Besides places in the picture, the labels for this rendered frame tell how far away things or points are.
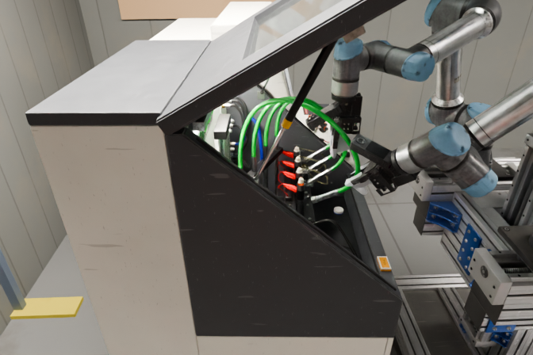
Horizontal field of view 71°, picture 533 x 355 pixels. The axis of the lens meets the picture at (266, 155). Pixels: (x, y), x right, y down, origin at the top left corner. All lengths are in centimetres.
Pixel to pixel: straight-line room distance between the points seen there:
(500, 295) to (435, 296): 98
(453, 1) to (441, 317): 145
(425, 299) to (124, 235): 162
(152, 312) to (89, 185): 43
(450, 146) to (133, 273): 83
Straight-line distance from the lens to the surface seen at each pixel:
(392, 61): 107
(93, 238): 103
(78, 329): 244
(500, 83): 412
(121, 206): 94
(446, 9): 140
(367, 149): 98
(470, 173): 93
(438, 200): 164
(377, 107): 369
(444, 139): 87
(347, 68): 106
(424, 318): 212
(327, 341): 124
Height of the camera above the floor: 178
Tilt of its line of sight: 29 degrees down
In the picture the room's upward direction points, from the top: 1 degrees counter-clockwise
